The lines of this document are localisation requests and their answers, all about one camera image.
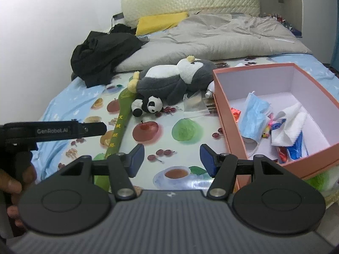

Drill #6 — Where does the blue plastic snack bag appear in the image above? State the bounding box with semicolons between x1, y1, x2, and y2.
273;124;308;164

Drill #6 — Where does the yellow pink feathered toy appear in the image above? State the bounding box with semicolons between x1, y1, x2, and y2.
261;119;275;138

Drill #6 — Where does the white cloth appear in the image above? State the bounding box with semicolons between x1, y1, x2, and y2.
271;103;307;147

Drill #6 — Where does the blue surgical face mask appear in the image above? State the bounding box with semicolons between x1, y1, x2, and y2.
238;91;272;156

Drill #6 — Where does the red gold foil packet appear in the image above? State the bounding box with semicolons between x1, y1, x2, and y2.
230;107;241;123

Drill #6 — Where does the person's left hand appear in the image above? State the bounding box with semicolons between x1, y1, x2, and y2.
1;163;37;229

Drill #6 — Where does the green fabric massage stick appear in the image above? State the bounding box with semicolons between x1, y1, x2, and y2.
94;88;138;191

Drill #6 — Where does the light blue star bedsheet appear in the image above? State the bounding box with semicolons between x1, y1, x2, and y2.
32;54;338;180

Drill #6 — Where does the black clothing pile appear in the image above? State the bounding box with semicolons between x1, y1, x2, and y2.
70;23;148;88

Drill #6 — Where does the fruit print plastic sheet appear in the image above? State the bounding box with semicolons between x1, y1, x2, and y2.
56;58;339;199

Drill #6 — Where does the orange cardboard box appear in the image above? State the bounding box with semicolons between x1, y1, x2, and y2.
213;63;338;192

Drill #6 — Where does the clear plastic bag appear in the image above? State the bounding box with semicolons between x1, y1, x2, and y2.
183;92;217;118

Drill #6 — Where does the white spray bottle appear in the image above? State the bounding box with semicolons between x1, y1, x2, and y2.
205;81;215;99

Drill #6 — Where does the small panda plush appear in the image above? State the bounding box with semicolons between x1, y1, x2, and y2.
131;96;163;117

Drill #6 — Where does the grey white penguin plush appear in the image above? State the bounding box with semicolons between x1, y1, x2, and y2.
128;56;217;105

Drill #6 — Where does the blue curtain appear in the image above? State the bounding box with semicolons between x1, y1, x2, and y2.
329;0;339;67

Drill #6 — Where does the grey duvet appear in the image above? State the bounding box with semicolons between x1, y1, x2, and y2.
115;14;311;72

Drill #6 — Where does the yellow pillow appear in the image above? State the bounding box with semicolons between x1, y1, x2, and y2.
136;12;189;36

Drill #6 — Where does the cream quilted headboard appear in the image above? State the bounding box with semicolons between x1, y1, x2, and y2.
121;0;260;28

